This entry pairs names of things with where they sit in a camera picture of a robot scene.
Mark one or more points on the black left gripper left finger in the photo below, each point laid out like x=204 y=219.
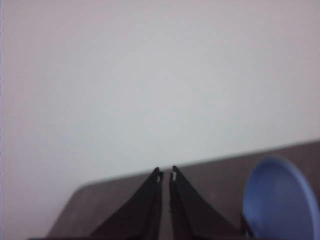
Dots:
x=142 y=217

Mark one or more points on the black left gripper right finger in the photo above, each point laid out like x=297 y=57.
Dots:
x=192 y=216

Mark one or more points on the blue plate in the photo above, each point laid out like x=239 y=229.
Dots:
x=278 y=203

